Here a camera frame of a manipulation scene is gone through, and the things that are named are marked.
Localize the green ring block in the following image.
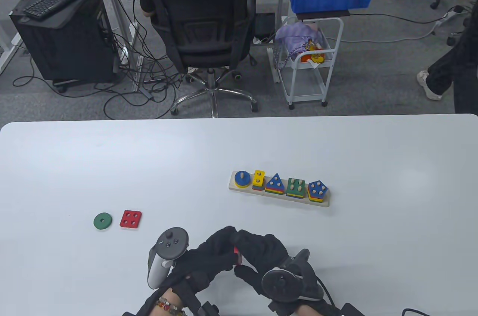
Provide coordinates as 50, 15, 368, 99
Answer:
93, 213, 112, 230

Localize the red square block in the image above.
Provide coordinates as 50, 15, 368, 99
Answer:
119, 210, 142, 229

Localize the black box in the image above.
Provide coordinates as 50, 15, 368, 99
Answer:
255, 13, 276, 38

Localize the black computer tower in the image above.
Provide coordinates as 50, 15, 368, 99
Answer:
9, 0, 121, 87

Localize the black white hand controller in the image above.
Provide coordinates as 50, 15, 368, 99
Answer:
147, 227, 189, 289
261, 249, 325, 303

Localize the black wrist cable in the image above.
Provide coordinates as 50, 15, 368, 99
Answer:
316, 275, 434, 316

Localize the white floor cable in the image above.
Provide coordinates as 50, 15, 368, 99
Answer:
334, 19, 448, 44

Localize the purple drawstring bag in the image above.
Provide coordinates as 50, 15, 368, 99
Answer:
274, 21, 324, 69

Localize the person's right forearm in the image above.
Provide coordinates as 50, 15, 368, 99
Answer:
295, 303, 366, 316

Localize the blue triangle block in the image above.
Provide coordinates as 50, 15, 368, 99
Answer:
266, 173, 285, 189

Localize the person's left forearm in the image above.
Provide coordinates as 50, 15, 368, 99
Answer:
134, 288, 187, 316

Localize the wooden post board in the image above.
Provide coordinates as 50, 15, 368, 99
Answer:
229, 170, 331, 208

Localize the blue pentagon block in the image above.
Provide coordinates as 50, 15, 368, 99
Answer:
308, 180, 329, 197

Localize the person's left hand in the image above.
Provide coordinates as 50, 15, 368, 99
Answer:
164, 225, 239, 309

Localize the person's right hand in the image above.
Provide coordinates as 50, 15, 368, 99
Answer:
233, 229, 325, 315

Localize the tangle of black cables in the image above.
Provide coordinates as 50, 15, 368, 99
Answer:
13, 0, 187, 120

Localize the black chair base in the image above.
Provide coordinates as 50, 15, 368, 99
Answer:
446, 4, 472, 46

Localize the white rolling cart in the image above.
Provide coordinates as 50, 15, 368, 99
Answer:
268, 15, 344, 110

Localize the black mesh office chair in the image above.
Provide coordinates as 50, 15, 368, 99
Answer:
140, 0, 259, 118

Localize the orange plush toy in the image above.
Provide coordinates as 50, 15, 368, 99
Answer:
300, 41, 326, 66

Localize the white desk frame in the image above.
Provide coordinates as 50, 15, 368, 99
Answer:
91, 0, 142, 93
0, 25, 24, 74

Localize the black glove wrist module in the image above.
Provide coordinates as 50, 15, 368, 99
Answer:
194, 299, 221, 316

